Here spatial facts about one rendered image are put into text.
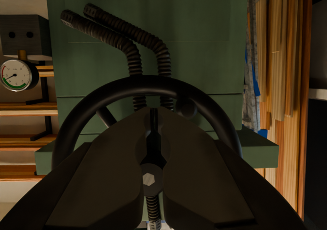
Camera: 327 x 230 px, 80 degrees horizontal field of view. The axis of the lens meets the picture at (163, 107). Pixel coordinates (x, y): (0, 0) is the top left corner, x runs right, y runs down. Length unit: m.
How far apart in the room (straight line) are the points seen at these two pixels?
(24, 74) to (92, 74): 0.13
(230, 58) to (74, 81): 0.36
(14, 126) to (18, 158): 0.53
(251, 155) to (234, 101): 0.14
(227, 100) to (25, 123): 3.51
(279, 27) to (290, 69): 0.33
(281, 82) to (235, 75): 1.37
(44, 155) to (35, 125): 3.14
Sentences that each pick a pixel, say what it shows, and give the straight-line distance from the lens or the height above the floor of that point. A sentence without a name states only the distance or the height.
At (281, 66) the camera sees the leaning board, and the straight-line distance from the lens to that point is 1.85.
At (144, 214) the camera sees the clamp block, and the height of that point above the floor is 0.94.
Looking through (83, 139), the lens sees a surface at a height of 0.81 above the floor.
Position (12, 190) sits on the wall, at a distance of 4.34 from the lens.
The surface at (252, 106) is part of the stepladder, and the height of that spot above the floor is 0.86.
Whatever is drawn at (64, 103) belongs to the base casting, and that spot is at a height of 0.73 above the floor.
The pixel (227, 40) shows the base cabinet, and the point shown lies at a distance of 0.49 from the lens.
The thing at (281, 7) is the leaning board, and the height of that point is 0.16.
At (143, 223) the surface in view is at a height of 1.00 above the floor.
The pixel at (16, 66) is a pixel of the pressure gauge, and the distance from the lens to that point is 0.48.
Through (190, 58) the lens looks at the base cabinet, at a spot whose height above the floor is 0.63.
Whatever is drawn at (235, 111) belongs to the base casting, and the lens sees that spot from 0.50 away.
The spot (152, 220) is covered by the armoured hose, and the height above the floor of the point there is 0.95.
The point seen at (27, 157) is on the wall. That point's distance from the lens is 3.95.
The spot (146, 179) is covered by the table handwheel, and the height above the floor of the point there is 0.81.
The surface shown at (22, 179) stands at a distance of 3.44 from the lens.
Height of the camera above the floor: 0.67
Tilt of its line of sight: 9 degrees up
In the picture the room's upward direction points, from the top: 179 degrees clockwise
